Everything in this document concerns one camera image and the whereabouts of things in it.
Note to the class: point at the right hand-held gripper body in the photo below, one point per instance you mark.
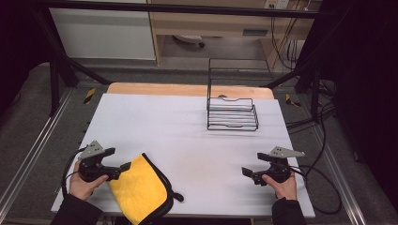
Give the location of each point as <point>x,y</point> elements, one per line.
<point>280,167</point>

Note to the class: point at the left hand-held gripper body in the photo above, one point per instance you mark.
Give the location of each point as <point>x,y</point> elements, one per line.
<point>90,168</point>

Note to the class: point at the yellow cloth with black trim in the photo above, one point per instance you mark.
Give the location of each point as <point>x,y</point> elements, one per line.
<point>137,190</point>

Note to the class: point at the person's left hand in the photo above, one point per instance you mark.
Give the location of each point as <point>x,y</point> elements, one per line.
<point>82,187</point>

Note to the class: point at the person's right hand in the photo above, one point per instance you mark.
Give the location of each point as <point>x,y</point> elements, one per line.
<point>283,189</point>

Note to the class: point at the yellow black floor tape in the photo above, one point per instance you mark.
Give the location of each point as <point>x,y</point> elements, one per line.
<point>89,96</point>
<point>292,100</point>

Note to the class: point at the white table mat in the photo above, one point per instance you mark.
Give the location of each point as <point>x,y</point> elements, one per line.
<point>175,146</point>

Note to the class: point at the wooden table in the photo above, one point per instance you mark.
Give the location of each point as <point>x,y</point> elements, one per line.
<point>187,90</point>

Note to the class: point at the white cabinet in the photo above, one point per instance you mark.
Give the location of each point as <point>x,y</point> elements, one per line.
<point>103,34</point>

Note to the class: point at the office chair base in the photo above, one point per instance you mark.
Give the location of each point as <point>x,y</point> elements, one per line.
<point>191,39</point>

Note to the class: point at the wooden desk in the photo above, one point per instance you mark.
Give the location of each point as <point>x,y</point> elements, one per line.
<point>212,25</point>

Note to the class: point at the aluminium floor rail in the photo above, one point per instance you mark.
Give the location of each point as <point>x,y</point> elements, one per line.
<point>34,150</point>
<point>341,181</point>

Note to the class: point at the white wall socket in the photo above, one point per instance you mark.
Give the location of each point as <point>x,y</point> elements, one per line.
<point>277,3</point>

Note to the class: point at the black metal frame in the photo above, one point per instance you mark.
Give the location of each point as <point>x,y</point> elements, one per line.
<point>187,8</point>

